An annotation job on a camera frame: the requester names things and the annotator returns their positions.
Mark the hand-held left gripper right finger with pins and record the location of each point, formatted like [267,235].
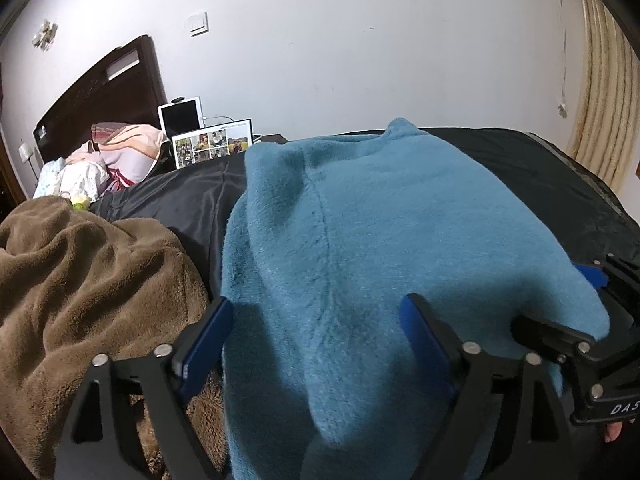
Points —
[425,340]

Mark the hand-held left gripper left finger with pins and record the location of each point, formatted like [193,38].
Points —
[205,345]

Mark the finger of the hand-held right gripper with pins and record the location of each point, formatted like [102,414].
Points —
[555,340]
[592,272]

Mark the teal knit sweater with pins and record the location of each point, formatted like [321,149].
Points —
[375,260]

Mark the pile of pink white clothes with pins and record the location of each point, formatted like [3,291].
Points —
[135,150]

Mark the person's right hand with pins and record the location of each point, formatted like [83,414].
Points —
[615,431]

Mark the brown fleece blanket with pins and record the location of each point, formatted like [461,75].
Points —
[90,285]

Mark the black bed cover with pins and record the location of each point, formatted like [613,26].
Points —
[200,195]

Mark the beige curtain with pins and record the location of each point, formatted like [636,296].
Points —
[605,85]

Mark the green plush toy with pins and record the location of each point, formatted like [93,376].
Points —
[81,202]

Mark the white garment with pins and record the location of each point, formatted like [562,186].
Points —
[82,177]

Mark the dark nightstand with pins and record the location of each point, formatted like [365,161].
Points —
[272,139]

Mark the pale pink garment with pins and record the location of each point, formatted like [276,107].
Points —
[85,156]

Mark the white tablet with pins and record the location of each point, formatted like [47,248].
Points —
[180,117]

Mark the pale blue patterned quilt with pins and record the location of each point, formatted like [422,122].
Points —
[47,177]

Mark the dark wooden doorway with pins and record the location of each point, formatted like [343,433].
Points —
[10,175]

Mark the dark wooden headboard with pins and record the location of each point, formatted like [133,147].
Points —
[100,95]

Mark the photo collage frame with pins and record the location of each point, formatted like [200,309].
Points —
[210,142]

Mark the white light switch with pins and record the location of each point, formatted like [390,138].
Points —
[198,23]

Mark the flower wall lamp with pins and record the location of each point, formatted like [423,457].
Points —
[45,34]

